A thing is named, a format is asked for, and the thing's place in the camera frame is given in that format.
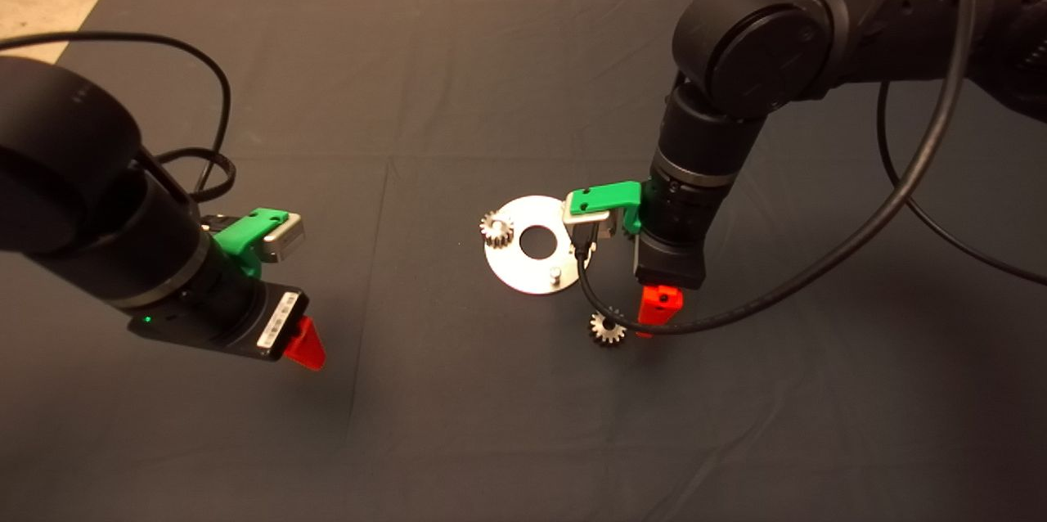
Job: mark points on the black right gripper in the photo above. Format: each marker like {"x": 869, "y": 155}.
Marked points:
{"x": 671, "y": 260}

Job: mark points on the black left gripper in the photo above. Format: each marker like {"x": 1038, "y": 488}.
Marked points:
{"x": 245, "y": 326}

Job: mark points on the small steel planetary gear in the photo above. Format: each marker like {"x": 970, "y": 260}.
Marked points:
{"x": 488, "y": 237}
{"x": 615, "y": 337}

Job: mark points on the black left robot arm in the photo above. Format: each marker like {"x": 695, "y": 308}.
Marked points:
{"x": 65, "y": 162}

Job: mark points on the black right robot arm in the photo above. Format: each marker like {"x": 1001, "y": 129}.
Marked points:
{"x": 752, "y": 47}

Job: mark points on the round metal carrier plate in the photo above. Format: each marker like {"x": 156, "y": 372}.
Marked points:
{"x": 523, "y": 268}

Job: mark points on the dark grey table cloth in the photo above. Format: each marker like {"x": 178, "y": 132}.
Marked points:
{"x": 458, "y": 56}

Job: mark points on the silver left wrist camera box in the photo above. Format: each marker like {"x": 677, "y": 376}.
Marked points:
{"x": 285, "y": 240}

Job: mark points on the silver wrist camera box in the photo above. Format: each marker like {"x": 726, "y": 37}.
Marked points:
{"x": 585, "y": 222}
{"x": 285, "y": 240}

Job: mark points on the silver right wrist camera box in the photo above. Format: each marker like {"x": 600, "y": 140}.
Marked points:
{"x": 585, "y": 222}

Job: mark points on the green right camera mount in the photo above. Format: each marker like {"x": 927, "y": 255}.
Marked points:
{"x": 605, "y": 196}

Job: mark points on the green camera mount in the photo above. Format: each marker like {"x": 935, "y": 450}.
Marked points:
{"x": 605, "y": 196}
{"x": 241, "y": 236}

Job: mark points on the green left camera mount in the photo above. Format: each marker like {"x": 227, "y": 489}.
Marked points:
{"x": 241, "y": 236}

